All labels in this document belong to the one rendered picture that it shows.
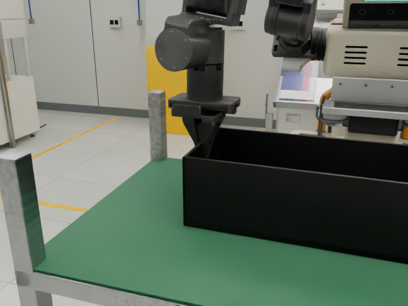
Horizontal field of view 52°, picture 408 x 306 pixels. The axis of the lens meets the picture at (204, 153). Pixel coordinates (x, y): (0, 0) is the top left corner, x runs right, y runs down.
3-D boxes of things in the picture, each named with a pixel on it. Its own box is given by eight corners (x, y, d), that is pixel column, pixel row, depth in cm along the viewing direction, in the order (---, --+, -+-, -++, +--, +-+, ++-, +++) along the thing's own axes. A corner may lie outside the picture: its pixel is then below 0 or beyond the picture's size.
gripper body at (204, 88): (229, 116, 62) (231, 66, 59) (166, 111, 65) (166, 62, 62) (240, 108, 68) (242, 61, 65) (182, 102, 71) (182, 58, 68)
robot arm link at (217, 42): (231, 22, 63) (197, 21, 66) (211, 23, 57) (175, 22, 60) (229, 68, 65) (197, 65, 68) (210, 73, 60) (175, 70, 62)
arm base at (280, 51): (320, 30, 111) (275, 29, 115) (320, 11, 104) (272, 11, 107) (317, 58, 109) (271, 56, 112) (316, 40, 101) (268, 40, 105)
